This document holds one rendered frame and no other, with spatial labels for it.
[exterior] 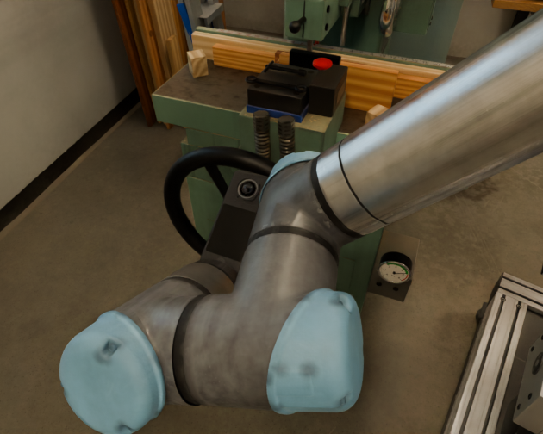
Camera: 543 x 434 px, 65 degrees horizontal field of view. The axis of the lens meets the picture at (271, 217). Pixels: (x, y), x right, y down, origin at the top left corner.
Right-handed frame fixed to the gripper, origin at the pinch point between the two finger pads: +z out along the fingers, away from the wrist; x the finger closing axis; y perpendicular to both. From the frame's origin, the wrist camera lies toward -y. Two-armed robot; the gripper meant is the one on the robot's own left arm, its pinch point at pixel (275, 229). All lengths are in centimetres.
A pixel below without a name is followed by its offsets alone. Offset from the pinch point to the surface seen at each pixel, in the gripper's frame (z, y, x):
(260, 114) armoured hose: 7.2, -14.4, -7.4
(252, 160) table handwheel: 1.3, -8.4, -5.3
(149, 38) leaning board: 130, -33, -112
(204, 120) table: 21.1, -10.7, -23.4
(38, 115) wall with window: 93, 8, -138
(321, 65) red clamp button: 11.9, -23.1, -0.7
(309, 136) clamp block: 9.1, -12.6, 0.2
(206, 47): 33, -25, -31
